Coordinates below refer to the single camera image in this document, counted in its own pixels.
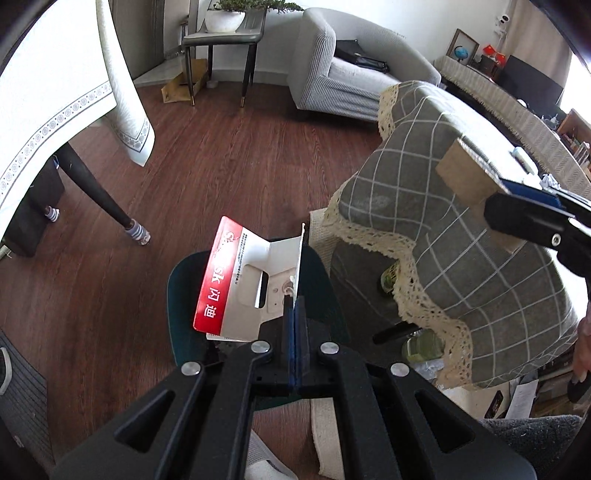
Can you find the long table beige cloth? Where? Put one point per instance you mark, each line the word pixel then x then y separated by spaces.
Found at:
pixel 498 110

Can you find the white security camera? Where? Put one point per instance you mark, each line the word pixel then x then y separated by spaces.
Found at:
pixel 503 21

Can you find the red white cardboard package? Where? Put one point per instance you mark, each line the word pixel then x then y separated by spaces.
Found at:
pixel 217 286

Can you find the dark picture frame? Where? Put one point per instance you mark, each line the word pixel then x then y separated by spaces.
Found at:
pixel 464 39

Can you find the black table leg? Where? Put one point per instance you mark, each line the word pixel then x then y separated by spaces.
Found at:
pixel 92 189

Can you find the grey checked tablecloth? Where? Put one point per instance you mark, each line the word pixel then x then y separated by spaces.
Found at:
pixel 415 184

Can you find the green bottle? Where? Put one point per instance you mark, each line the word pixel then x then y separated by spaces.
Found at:
pixel 389 278

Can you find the black box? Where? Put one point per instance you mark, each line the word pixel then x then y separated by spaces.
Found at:
pixel 37 207

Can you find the person's right hand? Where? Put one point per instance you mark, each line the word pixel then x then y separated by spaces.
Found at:
pixel 585 350

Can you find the black bag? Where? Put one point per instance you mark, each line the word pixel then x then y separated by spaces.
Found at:
pixel 360 57

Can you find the white paper sheet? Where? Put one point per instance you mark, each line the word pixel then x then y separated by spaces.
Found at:
pixel 521 398

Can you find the beige curtain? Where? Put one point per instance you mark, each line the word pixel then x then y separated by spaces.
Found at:
pixel 540 32

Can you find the grey armchair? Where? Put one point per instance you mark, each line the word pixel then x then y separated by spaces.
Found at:
pixel 323 69

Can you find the white patterned tablecloth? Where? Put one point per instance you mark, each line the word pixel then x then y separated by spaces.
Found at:
pixel 55 69

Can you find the potted plant white pot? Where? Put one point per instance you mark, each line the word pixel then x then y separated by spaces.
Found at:
pixel 224 21

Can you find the grey chair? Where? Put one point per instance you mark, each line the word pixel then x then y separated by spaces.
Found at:
pixel 221 39

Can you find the brown cardboard tape roll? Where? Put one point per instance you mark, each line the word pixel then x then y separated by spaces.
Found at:
pixel 466 180

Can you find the grey striped floor mat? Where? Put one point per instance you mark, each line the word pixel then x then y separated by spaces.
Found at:
pixel 23 397

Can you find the flat cardboard box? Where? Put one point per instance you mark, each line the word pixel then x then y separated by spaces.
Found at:
pixel 175 90

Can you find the small red flags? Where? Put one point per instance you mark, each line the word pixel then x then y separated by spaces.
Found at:
pixel 491 53

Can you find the wooden desk shelf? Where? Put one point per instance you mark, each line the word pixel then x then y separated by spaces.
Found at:
pixel 577 136

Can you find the grey fuzzy cloth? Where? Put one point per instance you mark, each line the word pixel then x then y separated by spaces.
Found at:
pixel 531 443

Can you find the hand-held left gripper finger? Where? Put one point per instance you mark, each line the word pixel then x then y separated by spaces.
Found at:
pixel 290 350
pixel 301 350

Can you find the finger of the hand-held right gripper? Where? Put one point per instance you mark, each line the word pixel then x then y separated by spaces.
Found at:
pixel 517 214
pixel 531 190

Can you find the dark trash bin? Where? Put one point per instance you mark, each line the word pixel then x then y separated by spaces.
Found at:
pixel 184 295

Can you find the black monitor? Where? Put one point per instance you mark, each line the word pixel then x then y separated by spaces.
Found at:
pixel 531 81

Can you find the glass jar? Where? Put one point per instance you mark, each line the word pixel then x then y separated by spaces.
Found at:
pixel 422 347

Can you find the small blue globe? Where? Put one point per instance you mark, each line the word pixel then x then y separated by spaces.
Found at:
pixel 461 52

